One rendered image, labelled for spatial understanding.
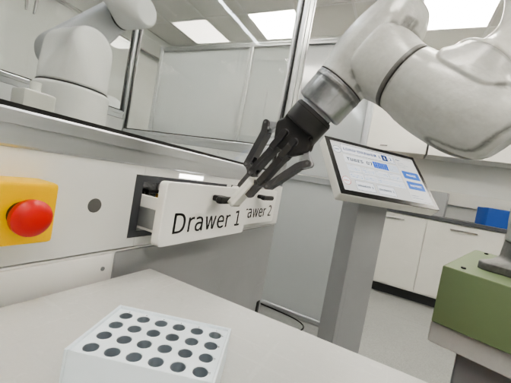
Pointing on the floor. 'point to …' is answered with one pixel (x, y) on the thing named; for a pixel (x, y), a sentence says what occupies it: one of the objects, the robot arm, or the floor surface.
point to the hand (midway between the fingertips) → (243, 191)
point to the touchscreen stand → (351, 274)
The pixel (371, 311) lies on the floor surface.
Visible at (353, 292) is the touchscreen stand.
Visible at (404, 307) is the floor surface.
